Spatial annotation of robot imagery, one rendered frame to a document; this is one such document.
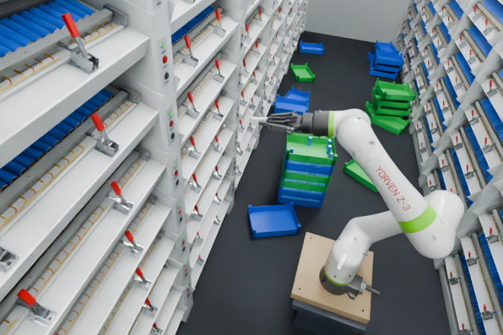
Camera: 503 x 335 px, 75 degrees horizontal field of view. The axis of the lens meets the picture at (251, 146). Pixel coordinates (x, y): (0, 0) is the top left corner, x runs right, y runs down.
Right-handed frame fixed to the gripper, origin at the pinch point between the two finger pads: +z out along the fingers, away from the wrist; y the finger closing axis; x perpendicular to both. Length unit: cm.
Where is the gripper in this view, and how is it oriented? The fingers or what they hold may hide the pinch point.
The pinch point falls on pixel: (259, 121)
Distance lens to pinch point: 125.6
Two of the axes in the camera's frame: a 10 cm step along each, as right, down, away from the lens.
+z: -9.6, -0.5, 2.8
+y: 2.6, -6.0, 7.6
